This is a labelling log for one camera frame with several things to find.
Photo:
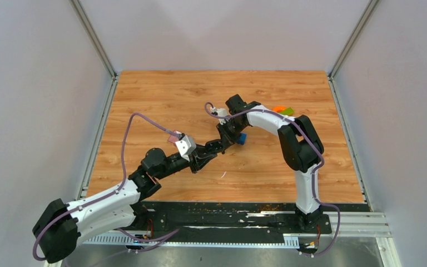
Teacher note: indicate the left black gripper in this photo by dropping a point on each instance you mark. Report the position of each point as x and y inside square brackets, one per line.
[199, 162]

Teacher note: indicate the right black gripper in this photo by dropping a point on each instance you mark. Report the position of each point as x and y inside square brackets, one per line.
[227, 139]

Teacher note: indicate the black earbud charging case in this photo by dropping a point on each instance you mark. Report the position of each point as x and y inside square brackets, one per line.
[214, 146]

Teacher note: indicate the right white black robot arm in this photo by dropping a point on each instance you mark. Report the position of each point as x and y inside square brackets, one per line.
[300, 144]

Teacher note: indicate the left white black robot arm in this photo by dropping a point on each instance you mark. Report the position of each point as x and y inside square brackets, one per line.
[64, 226]

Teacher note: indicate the blue toy brick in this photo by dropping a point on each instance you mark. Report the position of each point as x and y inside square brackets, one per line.
[242, 139]

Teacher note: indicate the pink small carton box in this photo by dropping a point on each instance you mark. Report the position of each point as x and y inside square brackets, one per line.
[174, 138]

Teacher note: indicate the green toy brick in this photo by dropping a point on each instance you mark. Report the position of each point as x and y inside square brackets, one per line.
[287, 112]

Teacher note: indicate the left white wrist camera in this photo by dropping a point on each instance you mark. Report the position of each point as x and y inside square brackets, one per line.
[186, 147]

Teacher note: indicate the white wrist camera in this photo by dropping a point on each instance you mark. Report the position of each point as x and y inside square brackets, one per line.
[220, 113]
[186, 147]

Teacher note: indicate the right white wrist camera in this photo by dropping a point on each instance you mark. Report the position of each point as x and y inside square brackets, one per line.
[220, 113]

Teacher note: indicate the orange ring toy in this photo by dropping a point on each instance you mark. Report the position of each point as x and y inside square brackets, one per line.
[279, 109]

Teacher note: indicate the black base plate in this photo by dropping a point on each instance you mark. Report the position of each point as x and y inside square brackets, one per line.
[223, 222]

